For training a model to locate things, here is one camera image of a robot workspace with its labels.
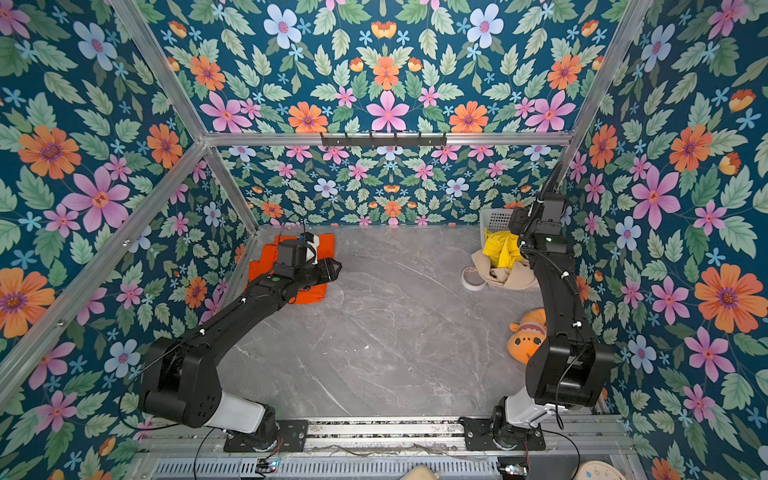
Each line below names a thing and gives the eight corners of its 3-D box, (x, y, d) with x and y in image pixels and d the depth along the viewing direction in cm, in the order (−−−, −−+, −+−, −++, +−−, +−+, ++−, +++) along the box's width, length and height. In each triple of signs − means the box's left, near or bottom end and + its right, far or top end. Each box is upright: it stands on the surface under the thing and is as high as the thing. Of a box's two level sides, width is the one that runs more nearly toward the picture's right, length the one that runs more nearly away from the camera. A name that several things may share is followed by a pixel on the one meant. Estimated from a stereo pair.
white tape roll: (470, 293, 102) (471, 290, 101) (456, 274, 108) (456, 270, 106) (485, 287, 104) (487, 283, 102) (470, 267, 109) (471, 264, 108)
